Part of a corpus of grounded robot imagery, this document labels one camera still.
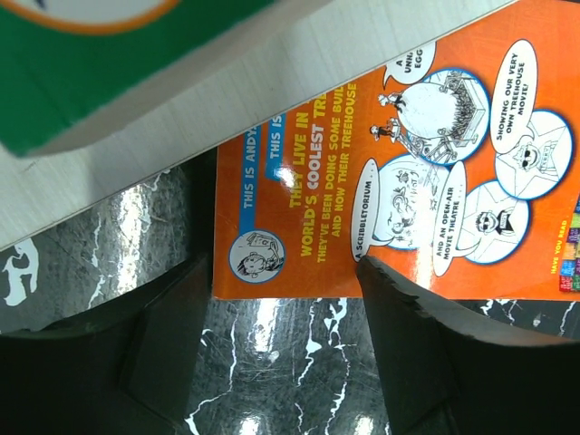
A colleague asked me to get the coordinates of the orange paperback book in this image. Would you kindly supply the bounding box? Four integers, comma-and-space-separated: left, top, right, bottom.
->
213, 1, 579, 301

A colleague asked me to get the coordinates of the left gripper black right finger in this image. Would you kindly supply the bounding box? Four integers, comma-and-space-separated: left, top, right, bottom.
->
356, 256, 579, 434

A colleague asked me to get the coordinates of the white two-tier metal shelf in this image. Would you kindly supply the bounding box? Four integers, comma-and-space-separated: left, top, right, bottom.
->
1, 1, 503, 247

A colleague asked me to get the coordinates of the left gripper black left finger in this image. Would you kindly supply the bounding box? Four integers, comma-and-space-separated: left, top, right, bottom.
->
1, 256, 210, 434

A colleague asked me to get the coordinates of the black marble pattern mat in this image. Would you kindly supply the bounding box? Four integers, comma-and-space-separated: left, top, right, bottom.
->
0, 149, 580, 435

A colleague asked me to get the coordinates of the dark green paperback book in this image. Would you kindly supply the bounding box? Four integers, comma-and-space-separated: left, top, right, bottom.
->
0, 0, 336, 158

